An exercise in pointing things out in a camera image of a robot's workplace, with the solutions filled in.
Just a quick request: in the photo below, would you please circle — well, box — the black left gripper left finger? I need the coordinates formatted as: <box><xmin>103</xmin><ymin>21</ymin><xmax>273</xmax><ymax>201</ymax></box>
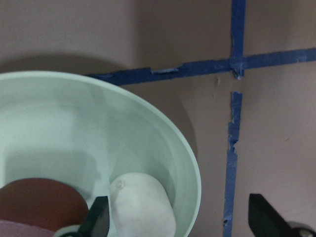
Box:
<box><xmin>78</xmin><ymin>196</ymin><xmax>110</xmax><ymax>237</ymax></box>

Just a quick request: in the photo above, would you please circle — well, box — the light green plate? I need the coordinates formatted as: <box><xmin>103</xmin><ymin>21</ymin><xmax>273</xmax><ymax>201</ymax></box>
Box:
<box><xmin>0</xmin><ymin>71</ymin><xmax>201</xmax><ymax>237</ymax></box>

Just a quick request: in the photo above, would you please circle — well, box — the white bun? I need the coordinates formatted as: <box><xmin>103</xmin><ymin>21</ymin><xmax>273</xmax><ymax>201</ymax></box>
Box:
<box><xmin>110</xmin><ymin>173</ymin><xmax>176</xmax><ymax>237</ymax></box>

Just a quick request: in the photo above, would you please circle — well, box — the brown bun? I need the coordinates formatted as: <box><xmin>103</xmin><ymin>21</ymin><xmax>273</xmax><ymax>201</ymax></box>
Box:
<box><xmin>0</xmin><ymin>178</ymin><xmax>88</xmax><ymax>231</ymax></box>

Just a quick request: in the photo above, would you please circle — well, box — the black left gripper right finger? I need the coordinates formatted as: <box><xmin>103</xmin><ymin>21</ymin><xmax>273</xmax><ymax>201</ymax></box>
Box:
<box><xmin>248</xmin><ymin>194</ymin><xmax>296</xmax><ymax>237</ymax></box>

